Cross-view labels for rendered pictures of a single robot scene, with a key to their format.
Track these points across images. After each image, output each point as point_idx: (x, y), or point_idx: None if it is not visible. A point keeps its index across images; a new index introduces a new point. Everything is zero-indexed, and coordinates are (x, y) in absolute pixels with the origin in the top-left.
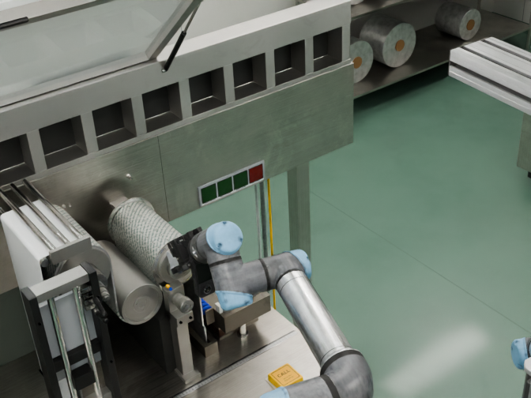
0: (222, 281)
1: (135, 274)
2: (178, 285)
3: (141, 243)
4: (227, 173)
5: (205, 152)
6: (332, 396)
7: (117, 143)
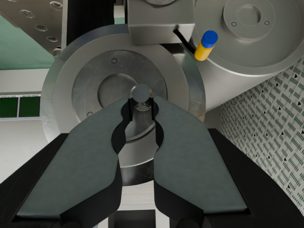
0: None
1: (215, 91)
2: (145, 30)
3: None
4: (0, 122)
5: (26, 161)
6: None
7: (132, 209)
